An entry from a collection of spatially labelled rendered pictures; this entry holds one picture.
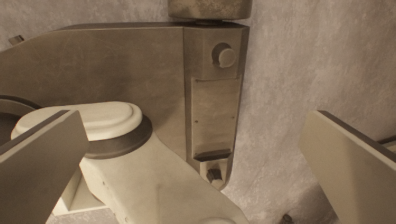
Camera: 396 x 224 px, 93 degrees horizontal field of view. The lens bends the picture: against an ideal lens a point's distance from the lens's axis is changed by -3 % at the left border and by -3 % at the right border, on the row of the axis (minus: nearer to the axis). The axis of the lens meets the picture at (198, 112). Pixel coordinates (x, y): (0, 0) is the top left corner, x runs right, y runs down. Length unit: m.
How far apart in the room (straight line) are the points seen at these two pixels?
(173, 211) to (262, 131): 0.70
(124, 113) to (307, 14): 0.65
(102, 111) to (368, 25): 0.93
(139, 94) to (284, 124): 0.64
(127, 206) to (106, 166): 0.09
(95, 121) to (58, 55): 0.19
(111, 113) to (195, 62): 0.20
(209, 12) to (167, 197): 0.34
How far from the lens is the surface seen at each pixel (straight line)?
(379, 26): 1.04
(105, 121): 0.35
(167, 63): 0.46
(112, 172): 0.32
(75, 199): 0.50
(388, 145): 1.49
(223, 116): 0.52
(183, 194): 0.26
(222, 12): 0.44
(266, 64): 0.75
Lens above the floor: 0.61
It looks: 58 degrees down
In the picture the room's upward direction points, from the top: 156 degrees clockwise
